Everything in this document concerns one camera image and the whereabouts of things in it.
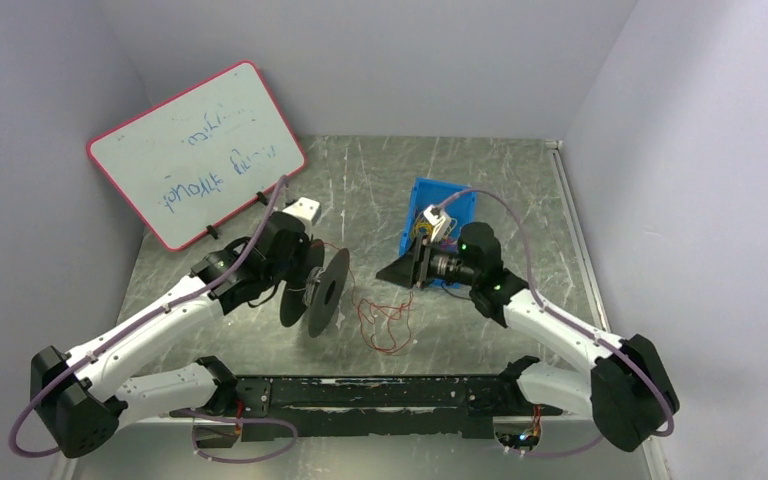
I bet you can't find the grey wire on spool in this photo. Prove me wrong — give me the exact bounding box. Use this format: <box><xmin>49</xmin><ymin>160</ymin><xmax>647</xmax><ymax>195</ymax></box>
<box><xmin>301</xmin><ymin>266</ymin><xmax>324</xmax><ymax>307</ymax></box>

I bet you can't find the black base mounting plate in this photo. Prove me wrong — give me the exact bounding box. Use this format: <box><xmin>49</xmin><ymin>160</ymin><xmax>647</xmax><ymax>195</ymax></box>
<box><xmin>197</xmin><ymin>374</ymin><xmax>561</xmax><ymax>442</ymax></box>

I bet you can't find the red wire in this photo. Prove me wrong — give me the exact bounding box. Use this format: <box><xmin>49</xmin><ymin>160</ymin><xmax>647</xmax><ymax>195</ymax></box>
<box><xmin>325</xmin><ymin>241</ymin><xmax>420</xmax><ymax>356</ymax></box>

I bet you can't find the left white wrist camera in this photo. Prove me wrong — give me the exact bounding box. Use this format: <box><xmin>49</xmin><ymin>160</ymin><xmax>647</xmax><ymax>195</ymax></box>
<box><xmin>282</xmin><ymin>197</ymin><xmax>321</xmax><ymax>225</ymax></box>

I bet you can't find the pink framed whiteboard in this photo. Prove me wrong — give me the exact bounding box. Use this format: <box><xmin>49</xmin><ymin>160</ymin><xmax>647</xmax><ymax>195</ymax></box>
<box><xmin>86</xmin><ymin>61</ymin><xmax>307</xmax><ymax>251</ymax></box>

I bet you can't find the grey cable spool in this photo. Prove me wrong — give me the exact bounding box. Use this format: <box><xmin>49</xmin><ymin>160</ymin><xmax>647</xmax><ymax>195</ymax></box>
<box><xmin>279</xmin><ymin>240</ymin><xmax>350</xmax><ymax>338</ymax></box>

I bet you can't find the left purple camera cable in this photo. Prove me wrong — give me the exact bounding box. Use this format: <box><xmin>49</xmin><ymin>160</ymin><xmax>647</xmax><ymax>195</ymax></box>
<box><xmin>8</xmin><ymin>174</ymin><xmax>290</xmax><ymax>460</ymax></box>

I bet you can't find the aluminium rail frame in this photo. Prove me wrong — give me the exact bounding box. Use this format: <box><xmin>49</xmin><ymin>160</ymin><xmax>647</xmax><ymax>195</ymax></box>
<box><xmin>75</xmin><ymin>135</ymin><xmax>666</xmax><ymax>479</ymax></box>

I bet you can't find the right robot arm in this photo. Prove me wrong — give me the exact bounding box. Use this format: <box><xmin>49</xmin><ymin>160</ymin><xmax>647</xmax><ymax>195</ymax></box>
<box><xmin>376</xmin><ymin>222</ymin><xmax>680</xmax><ymax>452</ymax></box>

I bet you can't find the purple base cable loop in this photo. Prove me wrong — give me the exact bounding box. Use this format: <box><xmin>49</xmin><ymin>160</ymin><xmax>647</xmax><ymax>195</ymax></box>
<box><xmin>190</xmin><ymin>414</ymin><xmax>300</xmax><ymax>465</ymax></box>

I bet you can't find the blue plastic bin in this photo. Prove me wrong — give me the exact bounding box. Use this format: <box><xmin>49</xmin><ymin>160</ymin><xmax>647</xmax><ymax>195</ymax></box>
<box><xmin>391</xmin><ymin>178</ymin><xmax>476</xmax><ymax>288</ymax></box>

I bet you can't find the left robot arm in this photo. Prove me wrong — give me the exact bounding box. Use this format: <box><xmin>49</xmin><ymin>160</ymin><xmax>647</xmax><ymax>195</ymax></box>
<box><xmin>30</xmin><ymin>200</ymin><xmax>319</xmax><ymax>458</ymax></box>

